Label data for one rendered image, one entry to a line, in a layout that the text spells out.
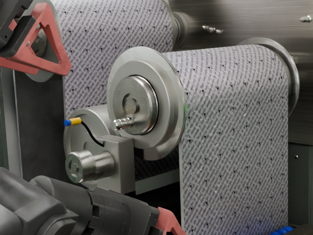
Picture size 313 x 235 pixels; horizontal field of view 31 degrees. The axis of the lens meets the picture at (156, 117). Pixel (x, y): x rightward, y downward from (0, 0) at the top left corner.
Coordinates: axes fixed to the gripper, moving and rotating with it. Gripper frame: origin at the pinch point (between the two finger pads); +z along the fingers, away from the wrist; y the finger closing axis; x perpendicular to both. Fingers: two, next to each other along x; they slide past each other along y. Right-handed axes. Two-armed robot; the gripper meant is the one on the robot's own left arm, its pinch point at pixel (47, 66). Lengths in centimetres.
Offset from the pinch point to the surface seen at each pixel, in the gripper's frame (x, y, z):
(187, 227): -7.2, 6.5, 25.1
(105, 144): -2.1, -3.1, 14.8
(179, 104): 4.3, 7.1, 14.0
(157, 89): 5.2, 4.3, 12.2
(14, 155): -4.1, -34.9, 22.4
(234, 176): 2.6, 6.6, 29.7
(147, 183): 7, -35, 55
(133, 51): 9.2, -0.6, 10.0
